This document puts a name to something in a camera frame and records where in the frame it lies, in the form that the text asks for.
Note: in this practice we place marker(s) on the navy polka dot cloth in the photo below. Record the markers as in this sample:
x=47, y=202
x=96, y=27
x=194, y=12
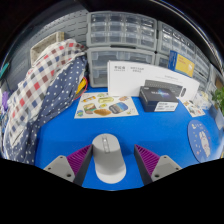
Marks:
x=63, y=96

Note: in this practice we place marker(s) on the food sticker sheet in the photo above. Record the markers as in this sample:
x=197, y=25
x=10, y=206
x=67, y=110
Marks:
x=105, y=106

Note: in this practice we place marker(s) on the checkered red blue cloth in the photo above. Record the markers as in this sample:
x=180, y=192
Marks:
x=36, y=86

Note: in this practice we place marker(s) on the round blue printed mouse pad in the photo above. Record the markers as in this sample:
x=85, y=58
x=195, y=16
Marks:
x=199, y=141

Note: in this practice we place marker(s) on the small dark blue box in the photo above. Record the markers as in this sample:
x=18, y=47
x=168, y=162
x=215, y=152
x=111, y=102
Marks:
x=156, y=97

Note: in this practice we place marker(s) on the white keyboard box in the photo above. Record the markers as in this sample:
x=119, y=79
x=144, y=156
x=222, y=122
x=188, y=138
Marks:
x=130, y=77

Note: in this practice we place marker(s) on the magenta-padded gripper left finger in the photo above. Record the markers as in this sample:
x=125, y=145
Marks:
x=63, y=166

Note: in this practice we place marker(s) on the yellow and blue box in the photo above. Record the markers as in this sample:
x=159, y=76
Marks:
x=182, y=64

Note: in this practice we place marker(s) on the white disposable glove box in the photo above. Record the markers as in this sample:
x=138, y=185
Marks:
x=204, y=99

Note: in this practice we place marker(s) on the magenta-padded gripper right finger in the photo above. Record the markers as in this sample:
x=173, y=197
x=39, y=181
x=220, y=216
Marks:
x=161, y=166

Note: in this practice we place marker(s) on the grey computer mouse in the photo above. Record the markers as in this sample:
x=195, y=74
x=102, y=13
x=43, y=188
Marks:
x=108, y=160

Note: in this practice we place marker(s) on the green potted plant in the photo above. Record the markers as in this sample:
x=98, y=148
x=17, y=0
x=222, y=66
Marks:
x=219, y=99

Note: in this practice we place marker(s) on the white woven basket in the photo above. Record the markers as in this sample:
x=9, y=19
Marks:
x=43, y=45

